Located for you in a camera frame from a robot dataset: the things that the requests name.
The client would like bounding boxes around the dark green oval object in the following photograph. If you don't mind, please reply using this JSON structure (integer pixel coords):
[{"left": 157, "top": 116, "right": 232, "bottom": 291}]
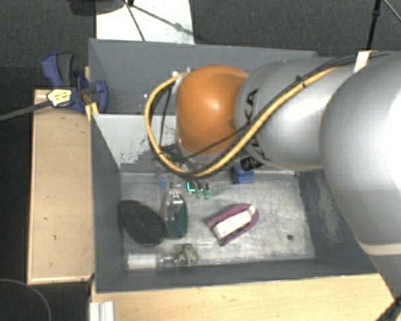
[{"left": 164, "top": 195, "right": 189, "bottom": 239}]

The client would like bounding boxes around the black oval case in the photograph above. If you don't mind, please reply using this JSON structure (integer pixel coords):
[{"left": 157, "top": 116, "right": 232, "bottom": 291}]
[{"left": 118, "top": 199, "right": 167, "bottom": 247}]

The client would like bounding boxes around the grey-green toy animal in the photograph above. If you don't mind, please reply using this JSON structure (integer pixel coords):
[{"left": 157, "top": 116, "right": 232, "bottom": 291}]
[{"left": 172, "top": 243, "right": 201, "bottom": 267}]

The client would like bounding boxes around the small blue box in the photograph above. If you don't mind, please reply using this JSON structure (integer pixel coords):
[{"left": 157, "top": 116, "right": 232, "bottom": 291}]
[{"left": 230, "top": 165, "right": 256, "bottom": 185}]

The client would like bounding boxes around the purple and white stapler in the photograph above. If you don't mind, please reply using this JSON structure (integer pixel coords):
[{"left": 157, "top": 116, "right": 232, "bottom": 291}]
[{"left": 205, "top": 203, "right": 260, "bottom": 247}]

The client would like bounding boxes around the clear plastic bottle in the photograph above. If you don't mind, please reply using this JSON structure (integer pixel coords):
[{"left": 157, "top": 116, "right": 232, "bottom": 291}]
[{"left": 126, "top": 251, "right": 175, "bottom": 272}]

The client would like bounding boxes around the pale wood flat board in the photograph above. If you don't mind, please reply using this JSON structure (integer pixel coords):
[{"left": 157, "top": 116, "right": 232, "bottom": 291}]
[{"left": 27, "top": 89, "right": 96, "bottom": 286}]

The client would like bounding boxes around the grey metal bin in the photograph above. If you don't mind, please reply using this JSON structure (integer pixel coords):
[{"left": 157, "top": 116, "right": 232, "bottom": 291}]
[{"left": 88, "top": 37, "right": 386, "bottom": 294}]

